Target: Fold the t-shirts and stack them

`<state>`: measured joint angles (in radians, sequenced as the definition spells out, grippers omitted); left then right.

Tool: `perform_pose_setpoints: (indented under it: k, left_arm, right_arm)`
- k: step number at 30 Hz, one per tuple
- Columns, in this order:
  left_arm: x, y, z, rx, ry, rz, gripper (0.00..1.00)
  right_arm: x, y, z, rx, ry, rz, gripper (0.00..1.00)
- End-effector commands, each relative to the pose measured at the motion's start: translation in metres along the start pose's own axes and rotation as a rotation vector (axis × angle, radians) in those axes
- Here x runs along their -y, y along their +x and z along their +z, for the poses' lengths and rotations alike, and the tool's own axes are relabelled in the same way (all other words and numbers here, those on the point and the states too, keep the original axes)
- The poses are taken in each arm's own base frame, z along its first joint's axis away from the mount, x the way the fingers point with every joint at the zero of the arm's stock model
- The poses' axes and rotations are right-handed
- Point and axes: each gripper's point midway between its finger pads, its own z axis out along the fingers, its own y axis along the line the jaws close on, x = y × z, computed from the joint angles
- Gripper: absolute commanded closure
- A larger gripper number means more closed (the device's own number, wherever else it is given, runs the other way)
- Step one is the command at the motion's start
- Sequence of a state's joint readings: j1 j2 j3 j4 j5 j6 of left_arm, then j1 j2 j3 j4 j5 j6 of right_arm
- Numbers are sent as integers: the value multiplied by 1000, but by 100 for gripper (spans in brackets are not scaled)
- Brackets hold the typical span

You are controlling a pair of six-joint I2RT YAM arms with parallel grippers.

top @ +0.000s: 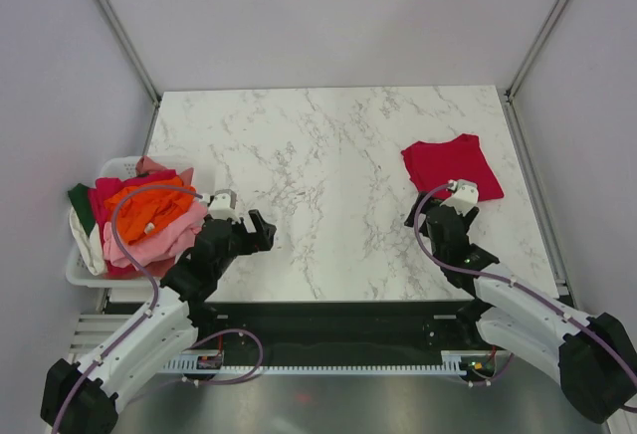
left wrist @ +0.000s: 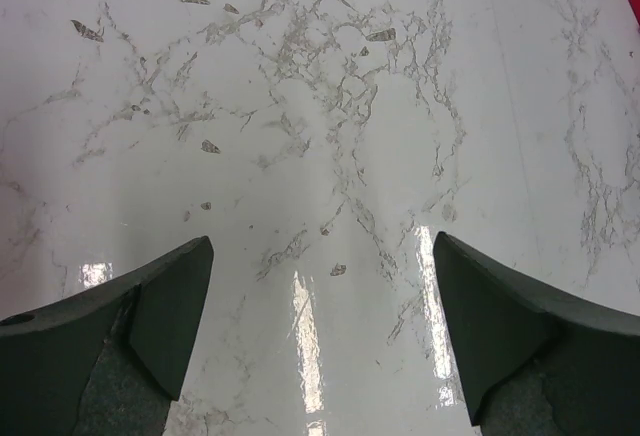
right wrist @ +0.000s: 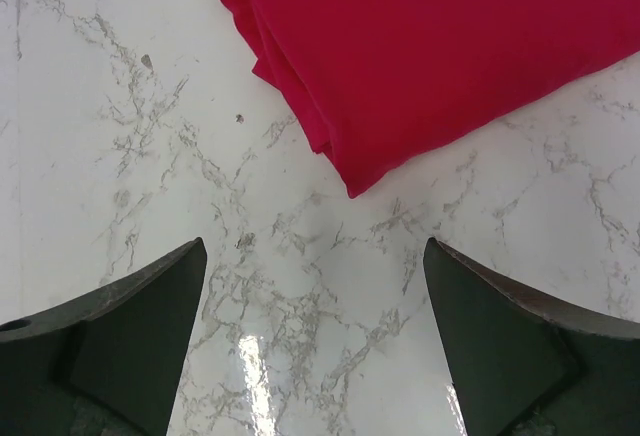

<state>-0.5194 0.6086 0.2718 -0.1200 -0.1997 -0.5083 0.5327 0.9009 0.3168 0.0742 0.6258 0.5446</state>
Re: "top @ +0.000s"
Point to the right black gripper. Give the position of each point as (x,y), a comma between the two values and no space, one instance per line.
(468,218)

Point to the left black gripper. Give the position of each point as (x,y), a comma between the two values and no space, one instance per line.
(260,240)

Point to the orange t shirt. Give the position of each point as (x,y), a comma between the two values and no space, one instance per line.
(151,211)

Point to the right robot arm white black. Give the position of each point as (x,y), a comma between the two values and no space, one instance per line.
(591,358)

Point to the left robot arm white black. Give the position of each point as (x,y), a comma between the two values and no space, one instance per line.
(87,396)

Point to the folded crimson t shirt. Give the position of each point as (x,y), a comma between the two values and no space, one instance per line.
(430,164)

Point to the light pink t shirt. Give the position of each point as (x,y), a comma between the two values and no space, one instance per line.
(157,251)

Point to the dusty pink t shirt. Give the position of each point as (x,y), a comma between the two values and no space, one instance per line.
(154,165)

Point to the magenta t shirt in basket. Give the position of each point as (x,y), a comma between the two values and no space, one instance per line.
(106,187)

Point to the white t shirt in basket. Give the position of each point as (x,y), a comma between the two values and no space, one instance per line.
(90,247)

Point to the dark green t shirt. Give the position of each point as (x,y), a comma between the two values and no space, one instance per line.
(80,201)

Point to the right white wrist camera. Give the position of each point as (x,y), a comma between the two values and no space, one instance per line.
(464,196)

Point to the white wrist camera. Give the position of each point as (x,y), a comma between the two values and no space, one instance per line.
(221,205)
(464,196)

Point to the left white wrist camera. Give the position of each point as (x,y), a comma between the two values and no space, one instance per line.
(221,205)

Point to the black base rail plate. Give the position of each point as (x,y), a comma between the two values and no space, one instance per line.
(343,332)

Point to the right aluminium frame post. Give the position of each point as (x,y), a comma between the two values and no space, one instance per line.
(539,41)

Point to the aluminium frame post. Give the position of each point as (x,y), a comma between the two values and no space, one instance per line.
(116,27)
(539,41)

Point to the white slotted cable duct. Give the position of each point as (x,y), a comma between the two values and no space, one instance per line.
(444,363)

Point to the left aluminium frame post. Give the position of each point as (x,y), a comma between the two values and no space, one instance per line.
(116,27)

